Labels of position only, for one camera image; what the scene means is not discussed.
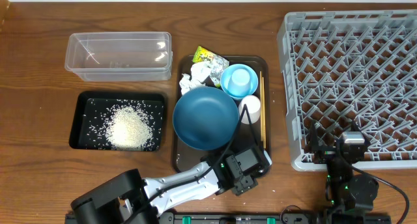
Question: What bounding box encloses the green snack wrapper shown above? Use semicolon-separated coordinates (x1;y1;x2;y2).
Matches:
192;46;229;87

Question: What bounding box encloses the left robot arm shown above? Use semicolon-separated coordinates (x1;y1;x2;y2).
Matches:
71;146;272;223

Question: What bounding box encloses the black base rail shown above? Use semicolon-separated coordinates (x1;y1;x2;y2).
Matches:
65;212;392;224

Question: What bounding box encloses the clear plastic bin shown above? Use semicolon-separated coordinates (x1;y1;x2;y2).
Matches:
65;31;173;81

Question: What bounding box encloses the brown serving tray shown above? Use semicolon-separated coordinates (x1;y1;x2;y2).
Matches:
172;55;271;173

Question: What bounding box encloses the light blue cup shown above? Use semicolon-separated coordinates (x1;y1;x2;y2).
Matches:
227;68;250;98

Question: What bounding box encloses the white cup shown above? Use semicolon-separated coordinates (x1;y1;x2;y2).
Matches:
238;95;261;124

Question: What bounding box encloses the black tray bin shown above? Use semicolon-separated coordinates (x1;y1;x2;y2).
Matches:
69;91;165;152

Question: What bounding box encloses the pile of white rice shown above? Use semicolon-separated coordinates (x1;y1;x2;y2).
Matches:
105;106;153;149

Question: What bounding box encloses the dark blue plate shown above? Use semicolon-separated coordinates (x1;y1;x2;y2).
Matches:
173;87;239;151

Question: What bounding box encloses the wooden chopstick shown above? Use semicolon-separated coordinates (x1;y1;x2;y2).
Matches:
261;77;266;149
259;71;263;142

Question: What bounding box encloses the white tissue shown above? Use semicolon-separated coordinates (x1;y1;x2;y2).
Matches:
190;61;212;83
179;74;205;95

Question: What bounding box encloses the grey dishwasher rack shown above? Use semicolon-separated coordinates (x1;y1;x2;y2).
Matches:
277;10;416;171

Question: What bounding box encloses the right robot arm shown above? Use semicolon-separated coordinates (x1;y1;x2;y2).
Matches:
308;122;379;223

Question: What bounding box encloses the light blue bowl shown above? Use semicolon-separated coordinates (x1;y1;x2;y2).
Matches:
221;64;259;100

